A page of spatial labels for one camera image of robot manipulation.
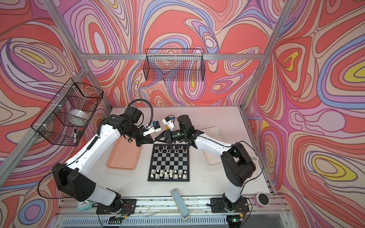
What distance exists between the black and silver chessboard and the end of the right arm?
2.5 inches

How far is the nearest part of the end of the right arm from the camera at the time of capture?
66cm

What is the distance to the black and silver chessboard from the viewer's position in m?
0.82
